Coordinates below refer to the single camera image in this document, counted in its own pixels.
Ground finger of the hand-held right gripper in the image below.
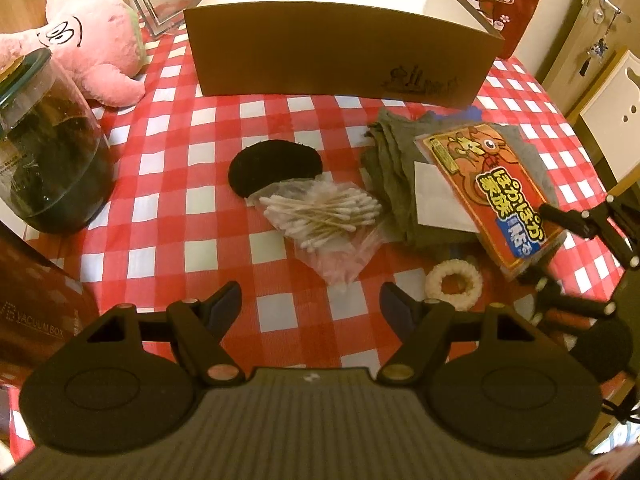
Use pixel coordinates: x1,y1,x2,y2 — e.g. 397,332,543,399
539,194,640,270
534,279,619,318

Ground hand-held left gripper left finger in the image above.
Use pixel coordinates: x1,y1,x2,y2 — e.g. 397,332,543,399
87,281,243,386

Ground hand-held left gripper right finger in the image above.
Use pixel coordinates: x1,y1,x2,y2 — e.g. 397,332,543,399
376,282,540,381

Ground orange heat pack packet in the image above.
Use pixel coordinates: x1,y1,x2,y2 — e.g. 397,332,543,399
415,122,568,281

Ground white paper card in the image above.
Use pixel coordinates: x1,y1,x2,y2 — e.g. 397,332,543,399
412,161,482,233

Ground bag of cotton swabs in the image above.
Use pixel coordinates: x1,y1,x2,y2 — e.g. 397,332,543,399
246,180,383,253

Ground dark round felt pad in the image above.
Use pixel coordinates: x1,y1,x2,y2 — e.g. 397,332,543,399
228,141,323,197

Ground brown cardboard box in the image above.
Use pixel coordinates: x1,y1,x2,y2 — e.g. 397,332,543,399
184,0,505,110

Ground white scrunchie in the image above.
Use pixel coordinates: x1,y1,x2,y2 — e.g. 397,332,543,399
425,257,484,308

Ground olive green cloth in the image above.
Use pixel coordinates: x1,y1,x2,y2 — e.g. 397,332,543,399
361,107,482,248

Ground red white checkered tablecloth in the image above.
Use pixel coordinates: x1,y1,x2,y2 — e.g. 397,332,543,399
0,15,632,463

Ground hanging keys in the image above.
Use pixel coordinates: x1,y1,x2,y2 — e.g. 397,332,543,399
580,15,614,77

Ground wooden door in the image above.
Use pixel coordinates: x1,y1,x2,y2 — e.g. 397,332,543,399
540,0,640,106

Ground dark brown carton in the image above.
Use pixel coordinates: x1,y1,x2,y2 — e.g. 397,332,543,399
0,225,101,376

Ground glass jar with green lid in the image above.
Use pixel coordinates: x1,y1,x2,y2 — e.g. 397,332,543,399
0,49,115,235

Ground pink plush toy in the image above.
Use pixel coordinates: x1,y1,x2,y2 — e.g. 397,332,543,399
0,0,147,107

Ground metal door handle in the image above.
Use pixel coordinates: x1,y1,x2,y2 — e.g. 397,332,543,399
597,0,624,23

